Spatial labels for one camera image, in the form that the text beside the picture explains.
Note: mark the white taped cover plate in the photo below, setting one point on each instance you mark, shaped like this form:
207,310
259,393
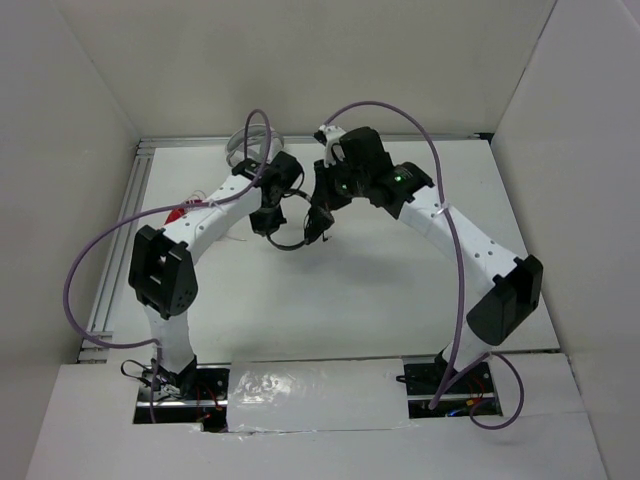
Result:
344,395

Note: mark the red headphones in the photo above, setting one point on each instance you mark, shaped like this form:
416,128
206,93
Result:
192,203

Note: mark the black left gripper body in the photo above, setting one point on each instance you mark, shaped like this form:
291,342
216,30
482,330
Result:
268,218

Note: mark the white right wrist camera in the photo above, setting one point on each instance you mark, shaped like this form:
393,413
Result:
329,136

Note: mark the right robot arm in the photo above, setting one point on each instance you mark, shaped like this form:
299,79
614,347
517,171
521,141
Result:
508,286

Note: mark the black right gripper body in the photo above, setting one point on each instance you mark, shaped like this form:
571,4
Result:
340,183

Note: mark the white headphones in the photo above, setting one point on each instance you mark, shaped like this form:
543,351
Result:
252,145

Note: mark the black headphones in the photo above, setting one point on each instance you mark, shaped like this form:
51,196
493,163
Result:
305,224

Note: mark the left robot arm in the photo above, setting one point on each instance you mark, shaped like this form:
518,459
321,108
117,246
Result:
162,271

